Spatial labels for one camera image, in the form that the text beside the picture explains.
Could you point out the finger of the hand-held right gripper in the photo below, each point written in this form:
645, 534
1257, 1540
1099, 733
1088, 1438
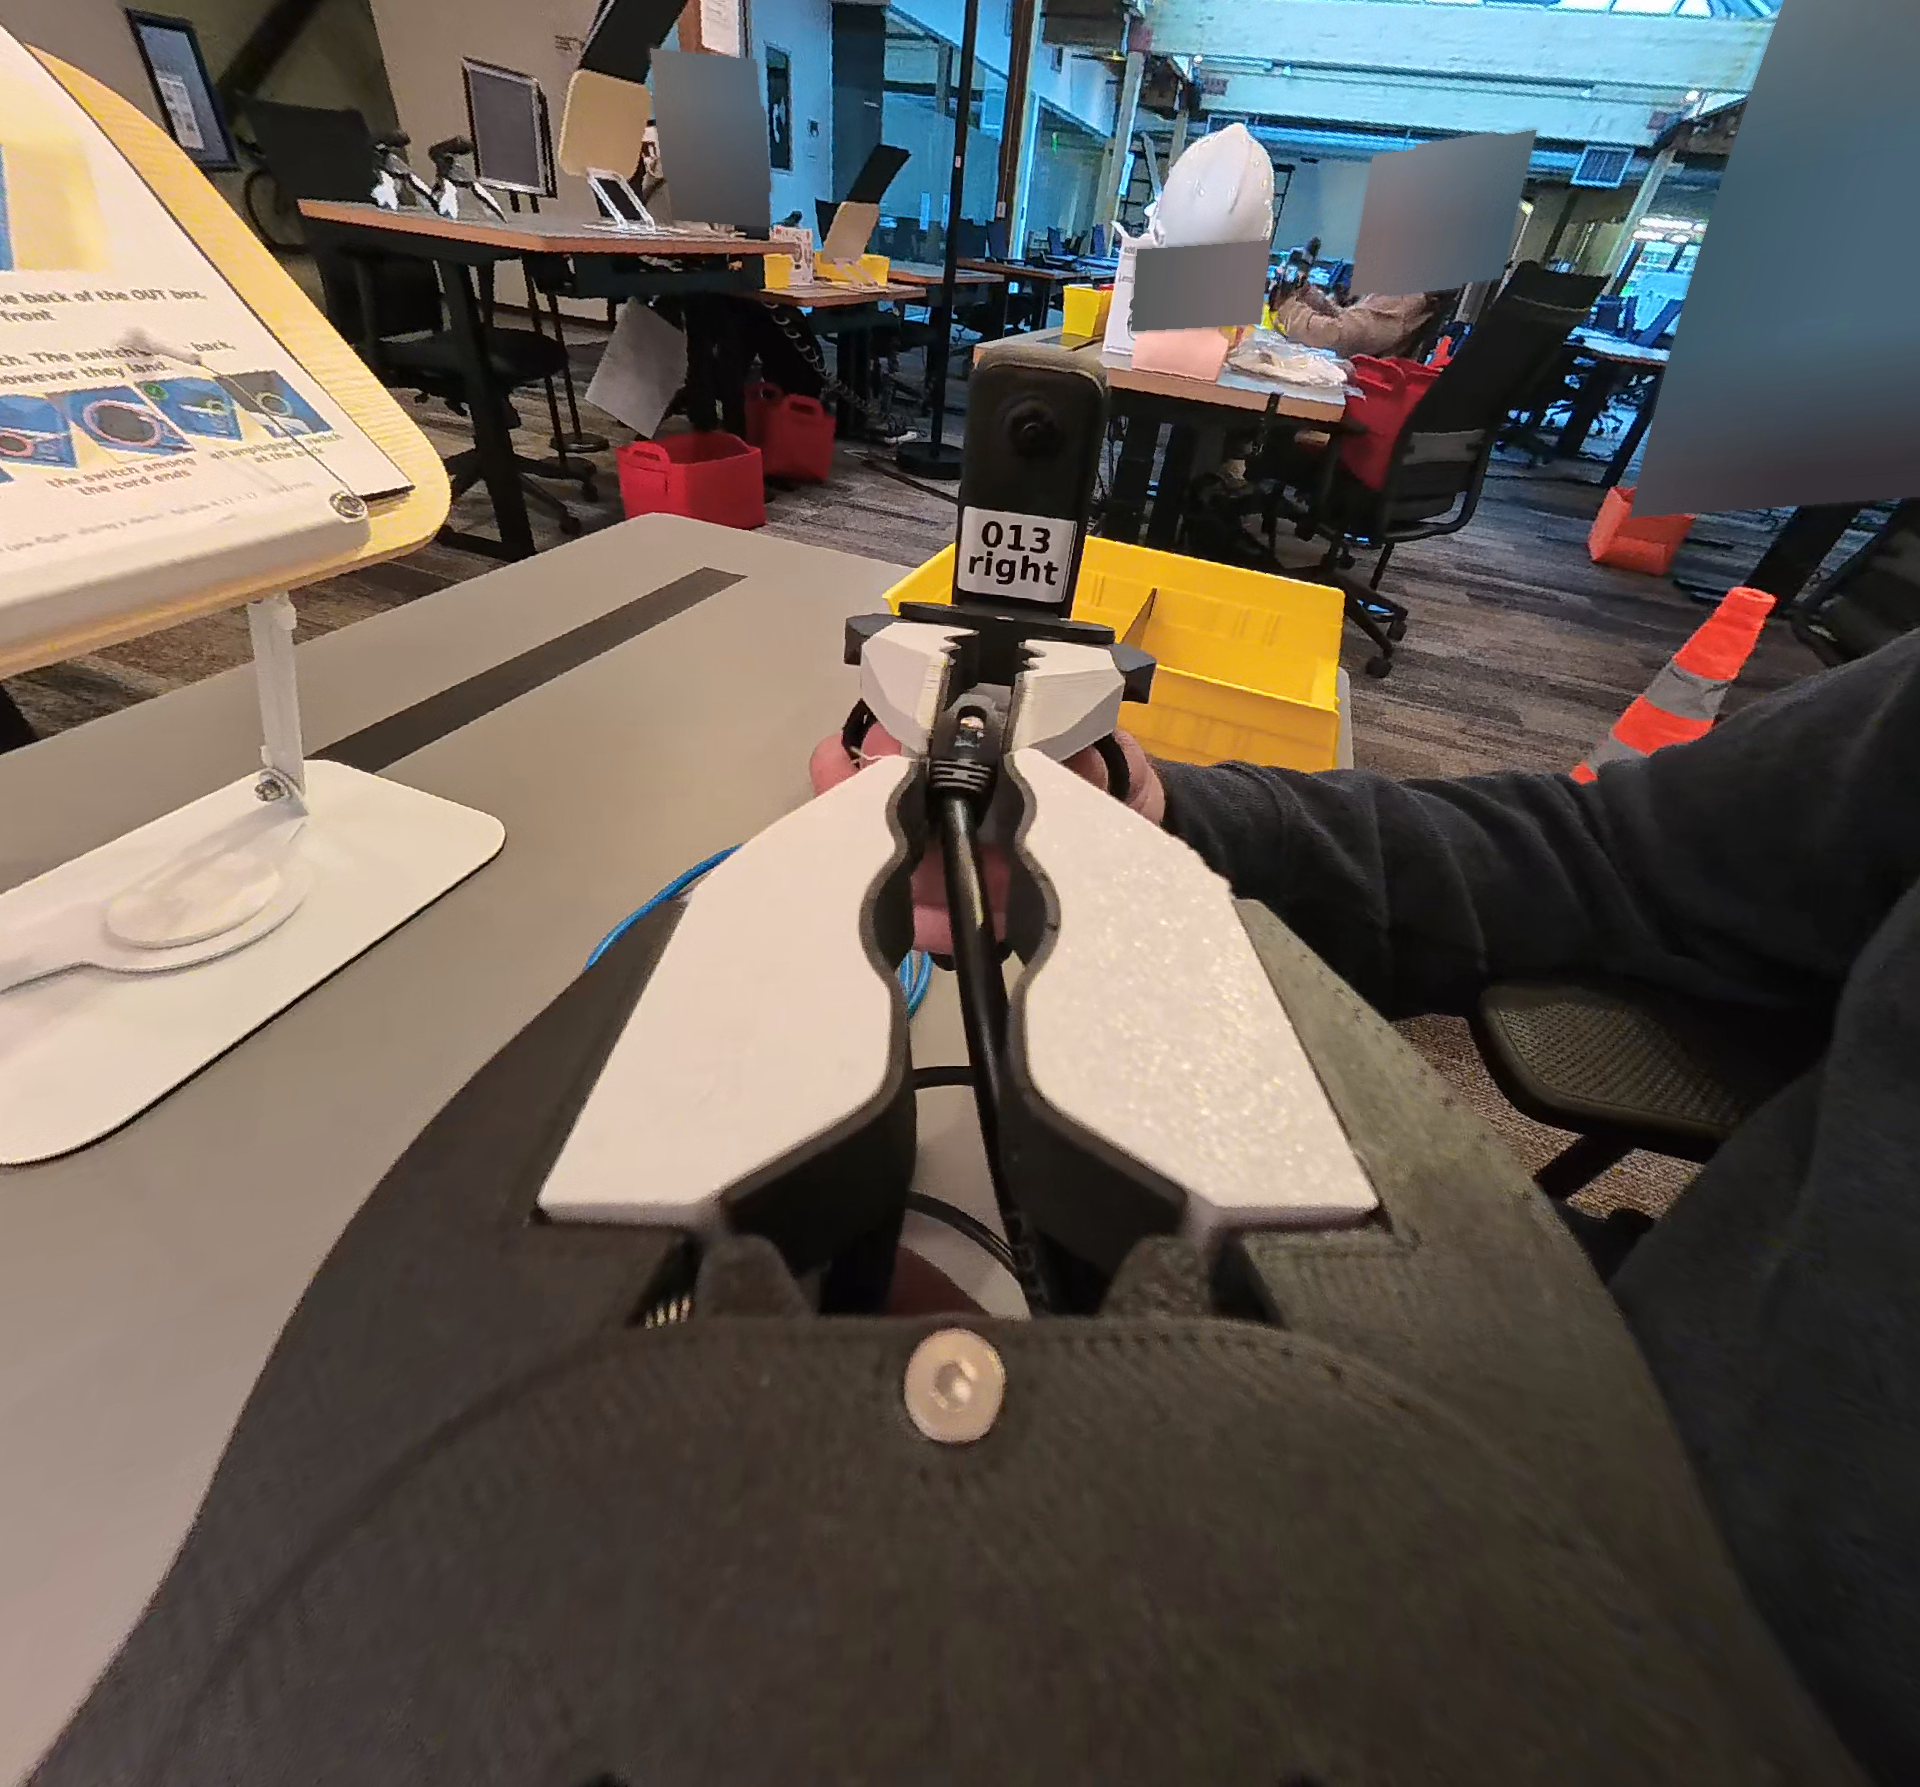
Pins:
1082, 701
908, 691

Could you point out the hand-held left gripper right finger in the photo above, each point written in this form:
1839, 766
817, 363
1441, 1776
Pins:
1186, 1037

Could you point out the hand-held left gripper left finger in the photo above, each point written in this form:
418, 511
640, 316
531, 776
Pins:
721, 1007

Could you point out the person's right forearm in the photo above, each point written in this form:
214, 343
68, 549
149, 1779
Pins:
1501, 871

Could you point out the person's right hand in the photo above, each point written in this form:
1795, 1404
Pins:
932, 909

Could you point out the yellow plastic bin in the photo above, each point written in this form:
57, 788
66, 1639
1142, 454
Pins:
1232, 677

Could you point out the small yellow bin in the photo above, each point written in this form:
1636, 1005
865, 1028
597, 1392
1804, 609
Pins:
1083, 313

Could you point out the red plastic bin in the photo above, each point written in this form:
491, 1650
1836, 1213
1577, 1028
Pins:
690, 481
792, 435

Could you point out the red bag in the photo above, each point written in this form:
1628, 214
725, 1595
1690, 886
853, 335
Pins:
1387, 422

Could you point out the white paper sheet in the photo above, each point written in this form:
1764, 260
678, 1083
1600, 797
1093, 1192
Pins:
638, 369

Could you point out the black mesh chair seat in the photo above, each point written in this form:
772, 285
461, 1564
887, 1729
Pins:
1620, 1066

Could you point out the black office chair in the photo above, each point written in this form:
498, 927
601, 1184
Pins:
1515, 345

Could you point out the beige tablet stand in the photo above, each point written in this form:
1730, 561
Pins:
600, 121

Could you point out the wooden desk with black legs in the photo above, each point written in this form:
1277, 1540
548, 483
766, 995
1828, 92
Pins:
495, 231

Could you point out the flat monitor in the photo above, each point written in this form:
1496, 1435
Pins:
507, 125

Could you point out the person's dark sweater torso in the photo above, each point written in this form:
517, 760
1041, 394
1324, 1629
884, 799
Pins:
1785, 1367

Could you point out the printed instruction sheet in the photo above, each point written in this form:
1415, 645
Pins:
151, 363

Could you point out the framed wall picture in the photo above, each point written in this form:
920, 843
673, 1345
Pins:
184, 92

